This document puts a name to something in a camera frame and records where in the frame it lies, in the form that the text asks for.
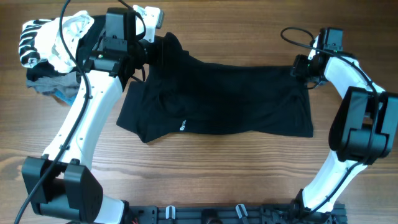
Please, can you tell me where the black t-shirt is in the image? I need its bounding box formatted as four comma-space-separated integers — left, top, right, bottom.
116, 33, 313, 143

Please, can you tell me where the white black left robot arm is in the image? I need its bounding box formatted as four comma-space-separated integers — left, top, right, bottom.
19, 5, 164, 223

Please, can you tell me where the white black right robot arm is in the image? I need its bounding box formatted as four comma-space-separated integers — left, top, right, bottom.
287, 27, 397, 222

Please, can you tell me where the grey folded garment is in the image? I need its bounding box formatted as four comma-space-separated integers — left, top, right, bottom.
26, 72, 81, 98

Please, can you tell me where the white lace garment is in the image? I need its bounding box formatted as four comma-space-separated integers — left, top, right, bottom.
31, 11, 94, 73

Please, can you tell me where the black folded garment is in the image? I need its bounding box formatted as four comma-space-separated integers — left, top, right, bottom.
26, 15, 106, 82

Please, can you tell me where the black white striped garment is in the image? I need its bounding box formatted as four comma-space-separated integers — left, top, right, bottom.
18, 19, 53, 68

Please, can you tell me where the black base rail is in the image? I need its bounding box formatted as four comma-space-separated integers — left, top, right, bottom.
130, 204, 348, 224

